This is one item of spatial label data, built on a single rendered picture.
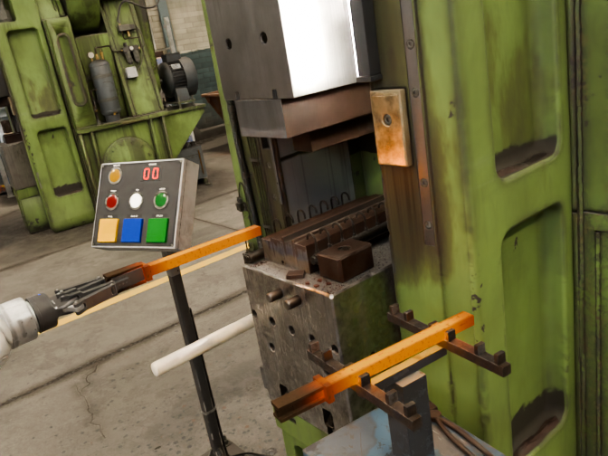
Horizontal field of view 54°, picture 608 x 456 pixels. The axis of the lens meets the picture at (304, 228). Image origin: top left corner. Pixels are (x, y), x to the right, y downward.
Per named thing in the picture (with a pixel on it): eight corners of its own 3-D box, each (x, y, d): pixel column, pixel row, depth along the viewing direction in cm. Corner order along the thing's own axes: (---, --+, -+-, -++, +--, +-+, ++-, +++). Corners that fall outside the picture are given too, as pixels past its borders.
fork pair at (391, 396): (408, 418, 95) (406, 408, 94) (385, 403, 99) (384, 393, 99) (506, 361, 105) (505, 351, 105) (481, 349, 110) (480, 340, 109)
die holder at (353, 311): (356, 452, 153) (330, 296, 139) (269, 398, 182) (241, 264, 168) (482, 356, 185) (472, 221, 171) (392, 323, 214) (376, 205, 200)
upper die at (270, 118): (287, 138, 142) (280, 99, 139) (241, 136, 158) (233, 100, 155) (403, 103, 166) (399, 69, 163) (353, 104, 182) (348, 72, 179)
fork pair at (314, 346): (324, 362, 115) (323, 353, 114) (308, 351, 119) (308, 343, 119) (413, 318, 125) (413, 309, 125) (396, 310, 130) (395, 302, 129)
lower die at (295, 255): (310, 273, 153) (305, 243, 151) (264, 260, 169) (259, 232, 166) (415, 223, 177) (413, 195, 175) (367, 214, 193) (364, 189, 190)
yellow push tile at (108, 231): (114, 242, 187) (117, 218, 188) (97, 241, 190) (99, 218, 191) (118, 242, 188) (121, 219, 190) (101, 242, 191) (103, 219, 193)
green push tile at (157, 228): (164, 242, 178) (167, 217, 179) (145, 242, 181) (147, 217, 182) (168, 243, 180) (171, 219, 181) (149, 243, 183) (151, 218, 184)
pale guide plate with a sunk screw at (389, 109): (407, 167, 132) (398, 90, 127) (377, 165, 139) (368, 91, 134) (413, 165, 133) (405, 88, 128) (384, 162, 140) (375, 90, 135)
